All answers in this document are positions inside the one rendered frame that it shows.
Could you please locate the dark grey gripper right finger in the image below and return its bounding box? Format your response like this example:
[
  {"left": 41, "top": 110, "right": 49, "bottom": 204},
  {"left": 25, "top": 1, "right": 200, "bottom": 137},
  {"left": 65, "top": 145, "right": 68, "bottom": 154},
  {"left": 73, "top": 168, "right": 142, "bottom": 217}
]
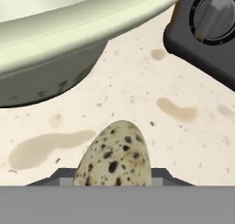
[{"left": 150, "top": 167, "right": 196, "bottom": 187}]

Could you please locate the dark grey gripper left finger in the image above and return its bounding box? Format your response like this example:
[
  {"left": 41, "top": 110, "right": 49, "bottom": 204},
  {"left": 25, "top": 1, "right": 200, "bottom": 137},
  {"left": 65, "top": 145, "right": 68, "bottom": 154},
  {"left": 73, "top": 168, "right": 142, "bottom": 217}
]
[{"left": 25, "top": 167, "right": 78, "bottom": 187}]

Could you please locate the speckled cream egg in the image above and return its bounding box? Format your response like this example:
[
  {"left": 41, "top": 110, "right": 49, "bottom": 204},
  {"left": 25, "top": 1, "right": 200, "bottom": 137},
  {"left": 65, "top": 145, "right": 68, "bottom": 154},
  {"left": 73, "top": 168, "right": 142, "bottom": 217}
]
[{"left": 73, "top": 119, "right": 153, "bottom": 187}]

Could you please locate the pale green bowl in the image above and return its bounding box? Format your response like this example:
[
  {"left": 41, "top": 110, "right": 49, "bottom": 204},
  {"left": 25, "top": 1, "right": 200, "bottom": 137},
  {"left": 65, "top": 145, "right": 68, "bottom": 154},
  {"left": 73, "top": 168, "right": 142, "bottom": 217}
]
[{"left": 0, "top": 0, "right": 195, "bottom": 108}]

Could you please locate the black appliance with round knob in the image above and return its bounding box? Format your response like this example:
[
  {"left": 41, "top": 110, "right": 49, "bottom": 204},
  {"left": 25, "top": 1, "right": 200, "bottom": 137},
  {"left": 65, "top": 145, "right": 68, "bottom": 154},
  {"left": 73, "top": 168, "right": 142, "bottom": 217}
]
[{"left": 162, "top": 0, "right": 235, "bottom": 93}]

